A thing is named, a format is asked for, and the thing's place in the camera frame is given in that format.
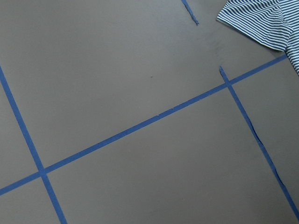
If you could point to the striped polo shirt white collar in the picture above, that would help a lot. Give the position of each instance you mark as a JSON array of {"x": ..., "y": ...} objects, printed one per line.
[{"x": 271, "y": 23}]

